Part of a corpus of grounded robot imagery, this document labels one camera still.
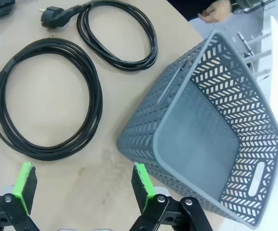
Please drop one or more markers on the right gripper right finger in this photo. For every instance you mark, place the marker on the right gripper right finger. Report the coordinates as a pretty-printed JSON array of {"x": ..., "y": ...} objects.
[{"x": 143, "y": 190}]

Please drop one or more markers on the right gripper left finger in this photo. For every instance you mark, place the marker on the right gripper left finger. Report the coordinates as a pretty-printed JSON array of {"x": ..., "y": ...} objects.
[{"x": 25, "y": 187}]

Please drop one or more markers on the person's left hand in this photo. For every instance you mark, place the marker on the person's left hand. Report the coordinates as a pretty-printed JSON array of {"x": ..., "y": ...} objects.
[{"x": 217, "y": 12}]

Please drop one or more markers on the grey plastic lattice basket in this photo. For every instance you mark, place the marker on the grey plastic lattice basket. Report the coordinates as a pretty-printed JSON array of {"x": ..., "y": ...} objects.
[{"x": 201, "y": 144}]

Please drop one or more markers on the person in olive sweater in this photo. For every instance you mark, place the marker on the person in olive sweater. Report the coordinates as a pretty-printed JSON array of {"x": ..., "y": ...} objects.
[{"x": 189, "y": 8}]

